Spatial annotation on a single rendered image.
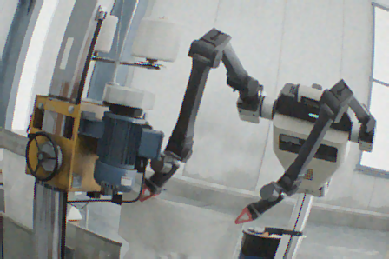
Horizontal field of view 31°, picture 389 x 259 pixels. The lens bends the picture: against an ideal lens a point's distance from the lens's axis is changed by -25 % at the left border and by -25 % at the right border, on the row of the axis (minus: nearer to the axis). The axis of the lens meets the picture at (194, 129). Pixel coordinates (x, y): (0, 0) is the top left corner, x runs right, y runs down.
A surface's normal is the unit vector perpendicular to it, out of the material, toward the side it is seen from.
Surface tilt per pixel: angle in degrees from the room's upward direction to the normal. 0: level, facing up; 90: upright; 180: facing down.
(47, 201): 90
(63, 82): 90
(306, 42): 90
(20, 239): 90
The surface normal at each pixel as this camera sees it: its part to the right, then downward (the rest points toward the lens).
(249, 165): -0.33, -0.02
